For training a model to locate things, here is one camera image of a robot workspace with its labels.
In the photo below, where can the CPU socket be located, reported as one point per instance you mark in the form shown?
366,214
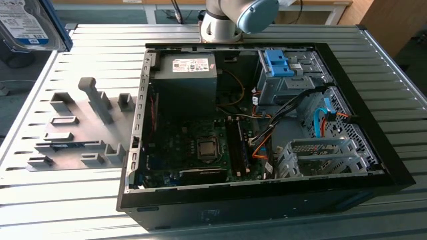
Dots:
198,150

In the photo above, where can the grey parts rack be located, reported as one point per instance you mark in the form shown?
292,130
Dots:
80,132

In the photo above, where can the brown wooden cabinet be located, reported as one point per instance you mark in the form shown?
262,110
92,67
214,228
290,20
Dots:
394,25

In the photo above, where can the black RAM stick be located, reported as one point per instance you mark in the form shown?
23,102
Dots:
243,147
234,145

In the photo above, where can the green motherboard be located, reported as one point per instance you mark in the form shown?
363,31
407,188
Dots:
174,150

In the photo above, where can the CPU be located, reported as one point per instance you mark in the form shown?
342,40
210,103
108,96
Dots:
207,149

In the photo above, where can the hard disk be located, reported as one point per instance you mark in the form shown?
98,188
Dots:
27,22

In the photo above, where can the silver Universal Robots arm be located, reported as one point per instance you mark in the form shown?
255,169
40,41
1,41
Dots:
220,27

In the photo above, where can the black graphics card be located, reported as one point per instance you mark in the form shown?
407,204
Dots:
203,176

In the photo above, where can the blue drive latch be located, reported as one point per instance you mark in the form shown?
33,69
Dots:
278,65

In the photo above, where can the metal disk bay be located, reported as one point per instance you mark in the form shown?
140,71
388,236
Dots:
323,155

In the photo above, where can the black open PC case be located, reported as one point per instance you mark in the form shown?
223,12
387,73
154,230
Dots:
234,207

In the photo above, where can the grey power supply unit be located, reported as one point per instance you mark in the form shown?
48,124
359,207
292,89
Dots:
187,90

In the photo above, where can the metal drive cage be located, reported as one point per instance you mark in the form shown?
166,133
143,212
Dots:
294,85

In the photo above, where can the green RAM stick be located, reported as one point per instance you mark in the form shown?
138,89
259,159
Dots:
64,146

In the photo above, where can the white-framed wooden desk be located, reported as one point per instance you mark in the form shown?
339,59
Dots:
151,15

